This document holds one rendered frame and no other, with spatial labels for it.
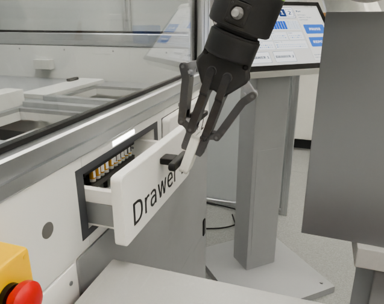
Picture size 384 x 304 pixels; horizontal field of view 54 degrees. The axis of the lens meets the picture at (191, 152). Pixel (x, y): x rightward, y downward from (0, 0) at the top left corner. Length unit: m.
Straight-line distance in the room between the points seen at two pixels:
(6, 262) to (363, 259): 0.56
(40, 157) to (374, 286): 0.63
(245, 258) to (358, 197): 1.16
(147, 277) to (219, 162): 1.79
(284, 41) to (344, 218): 0.91
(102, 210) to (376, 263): 0.47
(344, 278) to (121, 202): 1.55
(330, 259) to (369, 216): 1.36
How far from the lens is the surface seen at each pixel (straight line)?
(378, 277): 0.81
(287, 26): 1.55
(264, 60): 1.39
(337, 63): 0.64
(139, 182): 0.57
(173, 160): 0.61
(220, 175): 2.37
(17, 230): 0.48
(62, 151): 0.53
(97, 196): 0.57
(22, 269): 0.43
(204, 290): 0.58
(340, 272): 1.99
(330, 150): 0.66
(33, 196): 0.49
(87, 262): 0.63
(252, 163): 1.57
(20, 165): 0.46
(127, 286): 0.59
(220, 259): 1.89
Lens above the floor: 1.13
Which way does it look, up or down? 19 degrees down
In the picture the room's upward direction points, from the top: straight up
